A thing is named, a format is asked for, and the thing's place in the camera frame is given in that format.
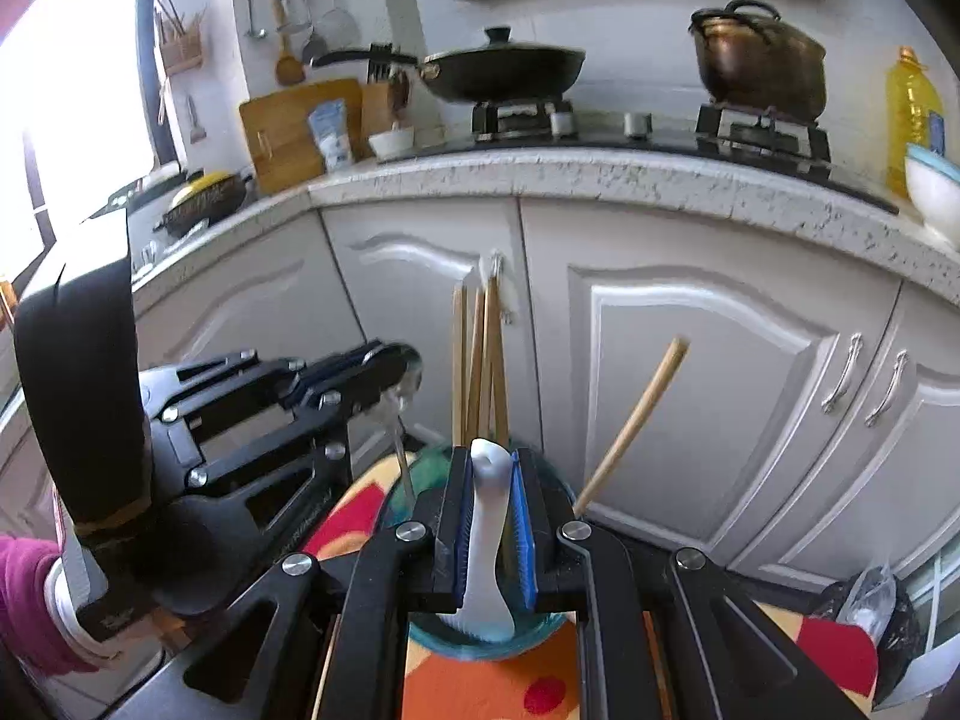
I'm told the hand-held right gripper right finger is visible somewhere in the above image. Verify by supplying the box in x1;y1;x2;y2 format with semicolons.
510;448;863;720

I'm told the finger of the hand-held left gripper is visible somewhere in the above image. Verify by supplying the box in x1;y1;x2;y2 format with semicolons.
184;366;412;545
146;341;412;442

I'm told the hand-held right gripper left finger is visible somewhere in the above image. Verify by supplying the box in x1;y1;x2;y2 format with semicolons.
112;447;475;720

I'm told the white ceramic spoon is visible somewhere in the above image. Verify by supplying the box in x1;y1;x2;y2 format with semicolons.
450;437;518;646

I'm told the steel spoon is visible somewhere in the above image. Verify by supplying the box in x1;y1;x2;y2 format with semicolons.
379;345;425;503

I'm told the blue glass bowl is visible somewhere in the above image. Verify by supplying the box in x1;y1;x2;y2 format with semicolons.
379;441;578;662

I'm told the wooden spoon handle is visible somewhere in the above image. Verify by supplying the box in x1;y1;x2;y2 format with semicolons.
574;336;689;518

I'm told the person's left forearm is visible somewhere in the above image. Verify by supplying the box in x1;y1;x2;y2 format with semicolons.
0;534;162;680

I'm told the white cabinet door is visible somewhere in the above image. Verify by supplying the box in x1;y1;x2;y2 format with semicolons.
520;199;905;563
731;281;960;590
319;199;526;451
131;210;376;410

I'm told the orange polka dot tablecloth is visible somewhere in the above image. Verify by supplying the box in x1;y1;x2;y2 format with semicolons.
300;457;878;720

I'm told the yellow lidded pot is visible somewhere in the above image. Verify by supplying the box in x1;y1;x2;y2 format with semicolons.
154;169;256;241

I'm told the wooden cutting board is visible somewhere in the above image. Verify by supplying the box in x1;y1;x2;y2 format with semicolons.
238;79;365;196

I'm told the white blue bag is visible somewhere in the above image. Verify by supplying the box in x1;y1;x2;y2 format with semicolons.
307;100;355;173

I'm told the small white bowl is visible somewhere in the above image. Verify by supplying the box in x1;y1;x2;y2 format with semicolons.
367;124;416;162

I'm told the bright window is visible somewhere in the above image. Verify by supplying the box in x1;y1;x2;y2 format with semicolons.
0;0;162;271

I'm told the wooden knife block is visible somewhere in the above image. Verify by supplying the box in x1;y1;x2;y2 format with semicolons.
360;45;410;140

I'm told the wooden spatula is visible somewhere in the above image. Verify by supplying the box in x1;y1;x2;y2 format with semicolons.
266;0;306;87

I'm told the metal skimmer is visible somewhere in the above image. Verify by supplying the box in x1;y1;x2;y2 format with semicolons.
289;0;329;66

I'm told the clear plastic bag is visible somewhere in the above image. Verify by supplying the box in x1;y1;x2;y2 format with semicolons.
836;566;901;627

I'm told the black burner grate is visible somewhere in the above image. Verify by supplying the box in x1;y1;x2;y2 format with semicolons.
694;103;832;162
471;99;575;143

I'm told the mesh strainer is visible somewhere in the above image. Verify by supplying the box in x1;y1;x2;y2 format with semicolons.
311;0;359;47

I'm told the black trash bag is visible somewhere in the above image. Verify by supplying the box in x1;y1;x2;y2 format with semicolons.
814;566;931;710

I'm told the black frying pan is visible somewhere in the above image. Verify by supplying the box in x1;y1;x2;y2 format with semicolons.
311;26;587;104

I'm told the black gas stove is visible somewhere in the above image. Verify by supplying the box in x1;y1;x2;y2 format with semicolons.
375;97;901;215

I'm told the black pan lid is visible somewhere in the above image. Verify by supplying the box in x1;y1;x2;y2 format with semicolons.
424;26;586;68

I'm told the bronze cooking pot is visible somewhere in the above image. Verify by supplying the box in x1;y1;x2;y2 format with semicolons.
688;0;827;121

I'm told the yellow oil bottle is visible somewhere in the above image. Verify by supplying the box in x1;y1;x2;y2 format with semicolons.
885;46;944;196

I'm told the silver cabinet handle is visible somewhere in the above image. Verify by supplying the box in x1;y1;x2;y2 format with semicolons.
487;253;518;325
821;334;865;413
864;351;910;427

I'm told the wooden wall chopstick basket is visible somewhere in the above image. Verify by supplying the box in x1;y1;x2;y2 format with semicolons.
154;0;207;76

